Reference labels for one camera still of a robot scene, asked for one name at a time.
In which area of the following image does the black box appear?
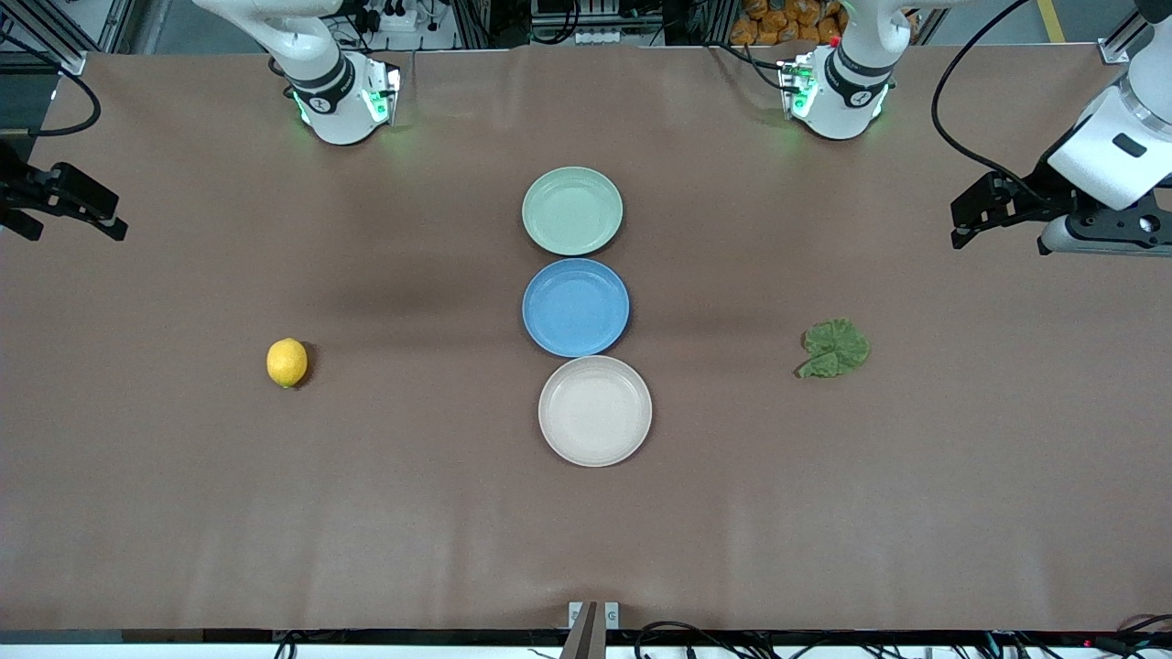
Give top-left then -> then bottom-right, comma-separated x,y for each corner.
0,52 -> 61,130

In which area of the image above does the bag of oranges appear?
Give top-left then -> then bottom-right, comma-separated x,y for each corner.
729,0 -> 849,48

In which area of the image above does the beige plate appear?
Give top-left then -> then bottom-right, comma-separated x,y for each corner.
537,355 -> 654,469

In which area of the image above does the green lettuce leaf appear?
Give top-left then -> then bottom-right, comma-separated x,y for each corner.
797,318 -> 872,380

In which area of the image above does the pale green plate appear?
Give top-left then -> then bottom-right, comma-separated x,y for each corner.
521,166 -> 624,256

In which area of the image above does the yellow lemon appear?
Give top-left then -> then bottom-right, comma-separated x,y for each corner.
266,338 -> 309,389

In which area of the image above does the blue plate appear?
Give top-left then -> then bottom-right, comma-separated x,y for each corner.
522,257 -> 632,359

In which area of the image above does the white power strip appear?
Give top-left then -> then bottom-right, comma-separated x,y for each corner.
352,0 -> 419,34

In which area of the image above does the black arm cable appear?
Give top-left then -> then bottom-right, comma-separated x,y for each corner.
930,0 -> 1043,187
0,35 -> 103,139

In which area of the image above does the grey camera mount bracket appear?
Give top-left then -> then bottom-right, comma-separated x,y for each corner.
560,600 -> 622,659

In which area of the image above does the brown table cover sheet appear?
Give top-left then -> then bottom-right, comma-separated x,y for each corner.
0,41 -> 1172,634

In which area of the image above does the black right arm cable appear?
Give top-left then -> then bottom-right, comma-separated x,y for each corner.
0,35 -> 103,139

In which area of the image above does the aluminium frame profile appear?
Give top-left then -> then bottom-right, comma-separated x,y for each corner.
0,0 -> 89,76
1099,7 -> 1156,65

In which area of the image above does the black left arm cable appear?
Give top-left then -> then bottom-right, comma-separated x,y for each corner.
930,0 -> 1043,187

